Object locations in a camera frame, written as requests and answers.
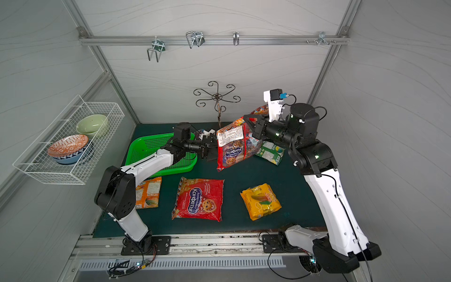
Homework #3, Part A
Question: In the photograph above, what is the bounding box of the red candy bag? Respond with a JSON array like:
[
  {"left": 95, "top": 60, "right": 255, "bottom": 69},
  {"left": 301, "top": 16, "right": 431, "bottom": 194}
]
[
  {"left": 216, "top": 116, "right": 263, "bottom": 171},
  {"left": 171, "top": 177, "right": 225, "bottom": 222}
]

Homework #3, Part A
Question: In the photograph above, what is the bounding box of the green plastic basket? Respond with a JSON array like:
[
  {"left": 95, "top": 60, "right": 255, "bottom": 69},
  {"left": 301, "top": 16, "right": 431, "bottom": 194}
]
[{"left": 124, "top": 133, "right": 198, "bottom": 178}]

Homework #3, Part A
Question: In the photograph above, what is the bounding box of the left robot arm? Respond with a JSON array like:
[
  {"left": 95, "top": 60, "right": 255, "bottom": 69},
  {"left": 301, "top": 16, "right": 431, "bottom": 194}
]
[{"left": 94, "top": 122, "right": 218, "bottom": 244}]

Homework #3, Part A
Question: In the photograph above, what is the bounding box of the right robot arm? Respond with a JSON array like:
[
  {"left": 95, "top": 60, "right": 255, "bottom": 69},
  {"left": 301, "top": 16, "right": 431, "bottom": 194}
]
[{"left": 243, "top": 103, "right": 382, "bottom": 274}]

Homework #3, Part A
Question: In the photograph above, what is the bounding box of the green tea snack packet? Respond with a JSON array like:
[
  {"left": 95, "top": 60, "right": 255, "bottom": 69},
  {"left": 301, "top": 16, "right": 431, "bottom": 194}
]
[{"left": 255, "top": 141, "right": 285, "bottom": 166}]

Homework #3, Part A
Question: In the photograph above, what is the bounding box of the metal jewelry tree stand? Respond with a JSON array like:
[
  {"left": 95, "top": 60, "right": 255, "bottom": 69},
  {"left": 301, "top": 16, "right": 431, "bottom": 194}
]
[{"left": 193, "top": 81, "right": 241, "bottom": 128}]

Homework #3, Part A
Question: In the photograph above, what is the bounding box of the yellow mango candy bag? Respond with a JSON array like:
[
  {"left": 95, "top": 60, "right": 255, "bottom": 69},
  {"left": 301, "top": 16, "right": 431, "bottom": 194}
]
[{"left": 240, "top": 183, "right": 282, "bottom": 221}]

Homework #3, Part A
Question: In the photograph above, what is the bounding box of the orange snack packet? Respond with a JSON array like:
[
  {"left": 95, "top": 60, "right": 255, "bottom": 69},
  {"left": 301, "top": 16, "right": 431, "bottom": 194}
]
[{"left": 135, "top": 177, "right": 162, "bottom": 209}]

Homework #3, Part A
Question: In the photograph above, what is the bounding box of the small metal hook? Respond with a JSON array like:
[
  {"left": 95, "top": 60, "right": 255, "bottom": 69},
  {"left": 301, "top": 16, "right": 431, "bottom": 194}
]
[{"left": 233, "top": 31, "right": 240, "bottom": 46}]

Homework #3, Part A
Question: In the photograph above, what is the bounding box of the looped metal hook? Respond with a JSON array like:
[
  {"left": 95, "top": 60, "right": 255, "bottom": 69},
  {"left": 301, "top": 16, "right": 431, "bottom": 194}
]
[{"left": 186, "top": 31, "right": 205, "bottom": 49}]

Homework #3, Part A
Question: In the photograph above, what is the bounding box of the double prong metal hook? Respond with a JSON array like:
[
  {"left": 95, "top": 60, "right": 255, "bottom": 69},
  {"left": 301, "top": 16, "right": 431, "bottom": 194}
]
[{"left": 147, "top": 37, "right": 166, "bottom": 62}]

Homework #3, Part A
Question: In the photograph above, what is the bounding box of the light green ceramic bowl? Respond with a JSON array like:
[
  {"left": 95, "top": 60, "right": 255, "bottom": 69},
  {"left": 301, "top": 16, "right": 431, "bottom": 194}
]
[{"left": 76, "top": 114, "right": 109, "bottom": 139}]

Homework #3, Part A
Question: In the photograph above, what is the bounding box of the blue bowl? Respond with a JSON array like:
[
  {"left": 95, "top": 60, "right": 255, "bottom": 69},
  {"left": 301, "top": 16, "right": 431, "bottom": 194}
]
[{"left": 54, "top": 147, "right": 93, "bottom": 165}]

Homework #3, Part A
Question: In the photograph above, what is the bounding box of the orange patterned bowl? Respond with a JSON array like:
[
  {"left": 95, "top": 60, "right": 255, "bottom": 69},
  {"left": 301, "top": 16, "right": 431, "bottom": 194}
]
[{"left": 47, "top": 135, "right": 89, "bottom": 158}]

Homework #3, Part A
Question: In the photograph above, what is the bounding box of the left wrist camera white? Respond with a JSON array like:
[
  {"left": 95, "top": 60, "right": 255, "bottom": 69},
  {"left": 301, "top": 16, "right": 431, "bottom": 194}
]
[{"left": 194, "top": 129, "right": 216, "bottom": 141}]

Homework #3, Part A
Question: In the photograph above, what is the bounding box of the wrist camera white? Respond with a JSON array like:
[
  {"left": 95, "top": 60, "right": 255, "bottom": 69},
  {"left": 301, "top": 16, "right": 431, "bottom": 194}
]
[
  {"left": 194, "top": 129, "right": 216, "bottom": 141},
  {"left": 263, "top": 89, "right": 288, "bottom": 122}
]

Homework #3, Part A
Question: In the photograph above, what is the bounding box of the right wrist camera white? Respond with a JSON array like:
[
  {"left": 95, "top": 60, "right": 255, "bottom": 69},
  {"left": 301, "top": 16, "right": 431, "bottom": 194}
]
[{"left": 263, "top": 89, "right": 288, "bottom": 122}]

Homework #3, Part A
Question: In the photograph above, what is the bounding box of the right metal bracket hook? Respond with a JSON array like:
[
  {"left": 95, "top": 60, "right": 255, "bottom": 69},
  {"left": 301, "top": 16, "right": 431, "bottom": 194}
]
[{"left": 305, "top": 32, "right": 337, "bottom": 46}]

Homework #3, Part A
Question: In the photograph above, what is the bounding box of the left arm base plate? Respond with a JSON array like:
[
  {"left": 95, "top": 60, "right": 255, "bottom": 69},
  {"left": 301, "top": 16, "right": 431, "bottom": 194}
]
[{"left": 121, "top": 236, "right": 171, "bottom": 256}]

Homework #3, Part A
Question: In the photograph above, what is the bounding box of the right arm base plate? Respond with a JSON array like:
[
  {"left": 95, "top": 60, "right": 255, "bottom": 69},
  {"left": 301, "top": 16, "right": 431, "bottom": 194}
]
[{"left": 258, "top": 232, "right": 308, "bottom": 255}]

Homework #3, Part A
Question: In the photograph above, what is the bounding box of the white wire wall basket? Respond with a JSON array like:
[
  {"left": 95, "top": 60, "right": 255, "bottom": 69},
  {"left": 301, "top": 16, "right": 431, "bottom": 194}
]
[{"left": 13, "top": 96, "right": 124, "bottom": 185}]

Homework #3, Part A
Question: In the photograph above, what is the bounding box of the right base black cable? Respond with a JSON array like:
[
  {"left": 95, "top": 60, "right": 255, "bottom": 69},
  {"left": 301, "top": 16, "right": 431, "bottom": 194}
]
[{"left": 258, "top": 230, "right": 323, "bottom": 280}]

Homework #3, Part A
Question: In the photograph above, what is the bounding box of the aluminium front frame rail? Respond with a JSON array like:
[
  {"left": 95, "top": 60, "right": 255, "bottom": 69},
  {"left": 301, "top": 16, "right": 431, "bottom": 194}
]
[{"left": 69, "top": 231, "right": 306, "bottom": 260}]

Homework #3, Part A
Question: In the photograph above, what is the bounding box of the left base cable bundle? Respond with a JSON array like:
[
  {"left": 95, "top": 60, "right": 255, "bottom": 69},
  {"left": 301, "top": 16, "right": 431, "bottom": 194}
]
[{"left": 107, "top": 243, "right": 157, "bottom": 280}]

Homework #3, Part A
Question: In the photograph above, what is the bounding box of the horizontal aluminium rail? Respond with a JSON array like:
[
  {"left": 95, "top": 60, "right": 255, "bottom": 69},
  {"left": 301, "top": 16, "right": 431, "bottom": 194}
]
[{"left": 79, "top": 34, "right": 351, "bottom": 47}]

